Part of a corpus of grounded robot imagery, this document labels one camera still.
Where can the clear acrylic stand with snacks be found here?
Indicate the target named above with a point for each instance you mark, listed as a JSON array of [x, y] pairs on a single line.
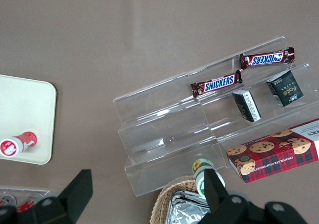
[[219, 109]]

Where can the oval light wicker basket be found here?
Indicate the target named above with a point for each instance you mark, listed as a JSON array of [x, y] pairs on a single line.
[[162, 204]]

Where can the silver foil packet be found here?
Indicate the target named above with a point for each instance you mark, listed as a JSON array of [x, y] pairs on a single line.
[[184, 211]]

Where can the empty clear acrylic step stand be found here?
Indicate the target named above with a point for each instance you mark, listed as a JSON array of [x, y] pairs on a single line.
[[162, 134]]

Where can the white cup with green lid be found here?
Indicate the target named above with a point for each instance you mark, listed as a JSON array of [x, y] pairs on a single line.
[[202, 166]]

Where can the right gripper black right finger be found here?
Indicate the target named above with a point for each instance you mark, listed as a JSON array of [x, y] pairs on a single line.
[[224, 204]]

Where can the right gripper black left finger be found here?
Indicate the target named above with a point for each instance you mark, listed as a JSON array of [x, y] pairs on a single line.
[[62, 204]]

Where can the black box with white side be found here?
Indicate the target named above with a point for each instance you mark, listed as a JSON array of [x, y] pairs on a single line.
[[246, 105]]

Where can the black box with gold lettering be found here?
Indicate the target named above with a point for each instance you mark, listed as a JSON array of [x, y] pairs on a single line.
[[285, 88]]

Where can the clear acrylic bottle rack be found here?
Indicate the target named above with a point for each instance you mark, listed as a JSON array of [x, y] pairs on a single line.
[[25, 191]]

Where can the red tartan cookie box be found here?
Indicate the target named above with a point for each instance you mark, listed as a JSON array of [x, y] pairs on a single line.
[[274, 154]]

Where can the red cup with white lid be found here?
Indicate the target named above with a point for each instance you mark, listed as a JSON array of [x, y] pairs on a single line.
[[25, 140]]

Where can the beige plastic tray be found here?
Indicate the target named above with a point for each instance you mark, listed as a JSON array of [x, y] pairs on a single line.
[[25, 104]]

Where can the Snickers chocolate bar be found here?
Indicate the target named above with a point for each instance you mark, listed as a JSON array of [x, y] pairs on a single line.
[[266, 59], [216, 84]]

